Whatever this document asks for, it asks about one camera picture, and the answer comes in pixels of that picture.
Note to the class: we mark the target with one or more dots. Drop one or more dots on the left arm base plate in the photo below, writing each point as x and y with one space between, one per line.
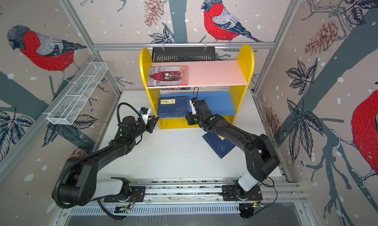
134 195

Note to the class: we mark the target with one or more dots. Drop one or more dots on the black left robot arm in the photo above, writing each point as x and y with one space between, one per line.
78 183

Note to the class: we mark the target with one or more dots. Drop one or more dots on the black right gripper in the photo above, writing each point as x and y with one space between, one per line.
190 118

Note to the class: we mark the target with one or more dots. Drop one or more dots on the red illustrated book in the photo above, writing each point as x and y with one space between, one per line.
168 76

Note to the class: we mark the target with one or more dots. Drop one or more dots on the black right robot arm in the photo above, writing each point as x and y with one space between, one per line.
261 157

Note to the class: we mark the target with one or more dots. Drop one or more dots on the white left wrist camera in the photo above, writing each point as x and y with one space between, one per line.
144 114

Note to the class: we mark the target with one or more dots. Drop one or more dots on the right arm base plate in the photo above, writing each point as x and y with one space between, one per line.
236 193

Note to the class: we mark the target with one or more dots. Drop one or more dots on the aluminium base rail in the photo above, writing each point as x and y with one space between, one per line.
199 197

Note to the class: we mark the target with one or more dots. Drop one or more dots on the navy book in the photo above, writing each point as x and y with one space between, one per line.
219 145
172 107

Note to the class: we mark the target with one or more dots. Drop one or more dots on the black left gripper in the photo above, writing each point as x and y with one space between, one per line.
150 125

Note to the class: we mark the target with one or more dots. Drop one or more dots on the aluminium top crossbar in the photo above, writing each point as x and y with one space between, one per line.
118 47

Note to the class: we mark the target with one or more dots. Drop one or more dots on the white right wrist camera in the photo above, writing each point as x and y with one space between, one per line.
194 106

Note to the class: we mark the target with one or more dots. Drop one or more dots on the white wire mesh basket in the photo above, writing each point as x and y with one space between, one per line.
78 92

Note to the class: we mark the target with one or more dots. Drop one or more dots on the black perforated tray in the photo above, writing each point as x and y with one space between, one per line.
183 54

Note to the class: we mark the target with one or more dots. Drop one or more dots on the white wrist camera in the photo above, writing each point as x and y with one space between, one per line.
144 114
194 106

